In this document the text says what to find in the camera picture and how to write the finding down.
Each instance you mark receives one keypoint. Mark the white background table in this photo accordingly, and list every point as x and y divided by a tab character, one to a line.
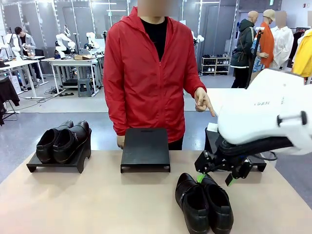
226	97

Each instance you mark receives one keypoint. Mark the mannequin in orange shirt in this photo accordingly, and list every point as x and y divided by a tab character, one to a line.
267	41

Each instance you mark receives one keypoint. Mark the person's left hand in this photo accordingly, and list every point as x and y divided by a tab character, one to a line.
202	100

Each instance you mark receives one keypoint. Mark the yellow hanging garment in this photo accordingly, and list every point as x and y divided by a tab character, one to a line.
304	53

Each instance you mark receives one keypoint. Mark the figure in white shirt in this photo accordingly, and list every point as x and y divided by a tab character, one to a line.
282	44

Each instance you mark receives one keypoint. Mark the person's left forearm red sleeve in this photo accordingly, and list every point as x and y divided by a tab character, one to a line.
195	80

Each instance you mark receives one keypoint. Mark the person's right hand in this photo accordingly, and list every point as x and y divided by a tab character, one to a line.
120	142

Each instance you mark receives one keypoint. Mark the grey plastic stool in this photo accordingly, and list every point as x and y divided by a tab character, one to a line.
85	84

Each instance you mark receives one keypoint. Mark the person's black trousers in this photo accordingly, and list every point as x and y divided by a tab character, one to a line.
175	145

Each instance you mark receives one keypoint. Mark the mannequin in dark jacket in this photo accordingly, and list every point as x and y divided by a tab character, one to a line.
243	44

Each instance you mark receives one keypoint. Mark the flat cardboard box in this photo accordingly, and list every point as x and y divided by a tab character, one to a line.
83	57

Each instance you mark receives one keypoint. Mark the person's black undershirt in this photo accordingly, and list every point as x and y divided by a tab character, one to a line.
156	36

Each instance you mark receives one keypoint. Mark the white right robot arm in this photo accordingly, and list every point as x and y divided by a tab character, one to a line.
263	109

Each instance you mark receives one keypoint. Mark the black camera tripod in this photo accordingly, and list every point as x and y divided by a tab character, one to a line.
253	56

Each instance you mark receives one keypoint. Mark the black shoe stand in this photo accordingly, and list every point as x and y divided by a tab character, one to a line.
210	142
84	151
145	146

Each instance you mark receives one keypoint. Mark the black chunky-sole loafer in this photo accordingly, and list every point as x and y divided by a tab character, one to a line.
68	143
45	143

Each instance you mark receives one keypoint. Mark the white floor power strip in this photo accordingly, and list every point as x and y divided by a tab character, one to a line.
35	97

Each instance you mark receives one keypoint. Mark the person in red jacket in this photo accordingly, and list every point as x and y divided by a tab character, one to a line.
146	85

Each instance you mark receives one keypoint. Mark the white workshop desk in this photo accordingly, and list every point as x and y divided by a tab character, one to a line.
70	61
22	62

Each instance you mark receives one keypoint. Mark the person's right forearm red sleeve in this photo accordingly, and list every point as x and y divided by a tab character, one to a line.
117	117

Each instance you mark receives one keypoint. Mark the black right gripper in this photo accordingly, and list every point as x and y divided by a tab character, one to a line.
231	157

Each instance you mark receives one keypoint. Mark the person's blurred head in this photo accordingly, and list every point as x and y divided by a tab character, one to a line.
151	8

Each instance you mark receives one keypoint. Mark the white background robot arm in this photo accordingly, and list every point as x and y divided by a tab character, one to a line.
62	41
92	37
198	38
14	44

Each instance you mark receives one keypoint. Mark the black leather buckle shoe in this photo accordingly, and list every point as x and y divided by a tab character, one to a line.
187	195
219	202

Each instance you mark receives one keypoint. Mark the black hanging garment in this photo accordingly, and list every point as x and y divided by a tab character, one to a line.
7	92

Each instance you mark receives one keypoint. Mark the white shoe rack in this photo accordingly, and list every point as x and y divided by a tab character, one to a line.
215	65

